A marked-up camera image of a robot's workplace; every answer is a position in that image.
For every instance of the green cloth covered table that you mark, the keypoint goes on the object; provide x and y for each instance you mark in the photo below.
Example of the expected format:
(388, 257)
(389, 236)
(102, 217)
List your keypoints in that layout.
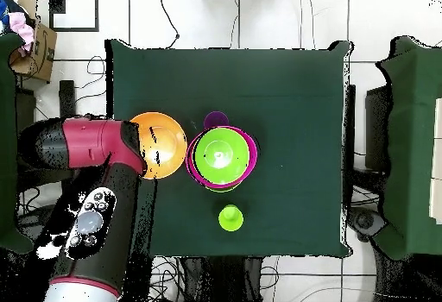
(7, 108)
(411, 143)

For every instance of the large pink bowl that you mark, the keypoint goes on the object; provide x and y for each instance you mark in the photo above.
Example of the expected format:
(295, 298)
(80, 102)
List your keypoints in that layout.
(253, 150)

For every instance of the black metal stand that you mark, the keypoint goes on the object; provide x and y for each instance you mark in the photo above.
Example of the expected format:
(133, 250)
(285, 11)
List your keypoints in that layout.
(67, 98)

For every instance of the black cabinet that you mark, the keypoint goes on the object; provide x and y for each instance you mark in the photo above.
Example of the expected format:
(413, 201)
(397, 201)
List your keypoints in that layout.
(376, 133)

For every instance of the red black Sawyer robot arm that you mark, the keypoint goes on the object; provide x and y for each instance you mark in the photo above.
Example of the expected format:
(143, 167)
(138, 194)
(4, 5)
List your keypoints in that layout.
(89, 139)

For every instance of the green bowl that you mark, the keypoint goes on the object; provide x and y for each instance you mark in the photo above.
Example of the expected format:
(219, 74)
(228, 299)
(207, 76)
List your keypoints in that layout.
(224, 188)
(221, 157)

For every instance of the green cup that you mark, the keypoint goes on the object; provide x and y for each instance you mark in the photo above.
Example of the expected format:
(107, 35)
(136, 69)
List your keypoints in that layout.
(230, 218)

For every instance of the dark green tablecloth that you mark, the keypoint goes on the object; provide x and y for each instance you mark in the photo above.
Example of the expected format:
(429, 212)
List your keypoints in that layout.
(276, 108)

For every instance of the cardboard box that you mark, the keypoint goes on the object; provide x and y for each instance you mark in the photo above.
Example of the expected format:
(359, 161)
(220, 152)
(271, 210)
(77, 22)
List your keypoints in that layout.
(43, 57)

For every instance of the grey pedestal leg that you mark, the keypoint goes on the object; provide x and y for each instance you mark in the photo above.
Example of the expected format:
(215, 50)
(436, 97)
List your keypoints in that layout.
(366, 221)

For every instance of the large orange bowl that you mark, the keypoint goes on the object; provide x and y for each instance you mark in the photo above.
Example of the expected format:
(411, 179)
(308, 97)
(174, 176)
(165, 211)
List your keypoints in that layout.
(169, 136)

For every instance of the purple cup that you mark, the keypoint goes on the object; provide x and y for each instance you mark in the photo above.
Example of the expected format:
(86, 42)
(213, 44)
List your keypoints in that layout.
(215, 119)

